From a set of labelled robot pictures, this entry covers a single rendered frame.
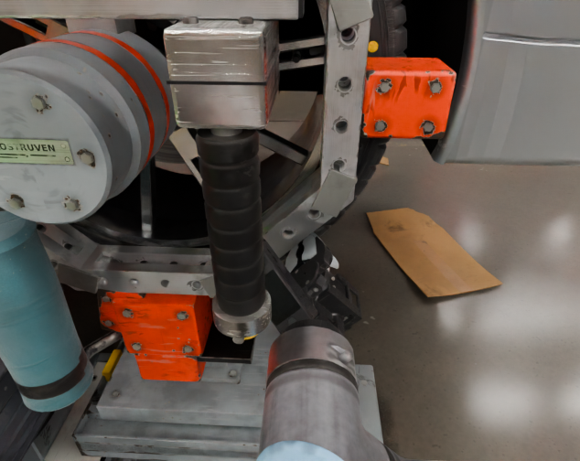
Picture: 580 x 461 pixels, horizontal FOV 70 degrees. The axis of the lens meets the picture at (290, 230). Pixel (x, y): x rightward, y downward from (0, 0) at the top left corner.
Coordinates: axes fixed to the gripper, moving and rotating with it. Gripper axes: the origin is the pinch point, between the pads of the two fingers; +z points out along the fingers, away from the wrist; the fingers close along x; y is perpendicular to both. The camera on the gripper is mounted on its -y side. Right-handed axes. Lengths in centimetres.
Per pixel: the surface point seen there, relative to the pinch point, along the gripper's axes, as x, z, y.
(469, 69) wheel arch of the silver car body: 29.9, 2.4, -2.6
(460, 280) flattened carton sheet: -5, 68, 84
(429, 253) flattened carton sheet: -10, 84, 79
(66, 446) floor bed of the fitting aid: -76, -3, 3
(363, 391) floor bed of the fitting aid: -28, 15, 50
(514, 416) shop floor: -6, 15, 84
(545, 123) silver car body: 33.0, 2.2, 9.6
